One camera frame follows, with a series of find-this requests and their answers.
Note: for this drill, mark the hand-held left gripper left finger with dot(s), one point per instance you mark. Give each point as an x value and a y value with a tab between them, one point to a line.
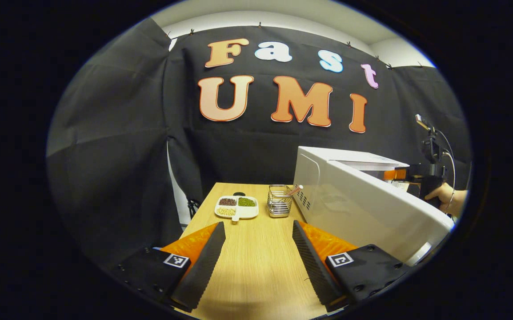
205	262

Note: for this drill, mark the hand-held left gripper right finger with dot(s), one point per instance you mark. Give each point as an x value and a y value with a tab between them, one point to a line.
312	262

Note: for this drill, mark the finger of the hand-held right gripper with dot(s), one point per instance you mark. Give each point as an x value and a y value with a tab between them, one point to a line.
394	174

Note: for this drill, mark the white microwave oven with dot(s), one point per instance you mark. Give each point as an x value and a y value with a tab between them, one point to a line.
350	204

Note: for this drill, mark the pale yellow beans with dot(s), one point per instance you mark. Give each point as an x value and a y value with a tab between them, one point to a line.
226	211

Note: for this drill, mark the dark red beans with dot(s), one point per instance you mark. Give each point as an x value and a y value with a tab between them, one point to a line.
227	202

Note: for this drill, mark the white divided dish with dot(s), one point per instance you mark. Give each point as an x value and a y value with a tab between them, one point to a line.
252	214

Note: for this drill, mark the green beans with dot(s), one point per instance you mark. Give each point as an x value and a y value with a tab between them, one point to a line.
246	202

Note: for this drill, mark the black backdrop cloth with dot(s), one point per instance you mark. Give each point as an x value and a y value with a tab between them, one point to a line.
127	155

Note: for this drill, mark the row of small cloth clips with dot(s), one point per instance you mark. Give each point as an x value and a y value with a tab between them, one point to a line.
259	24

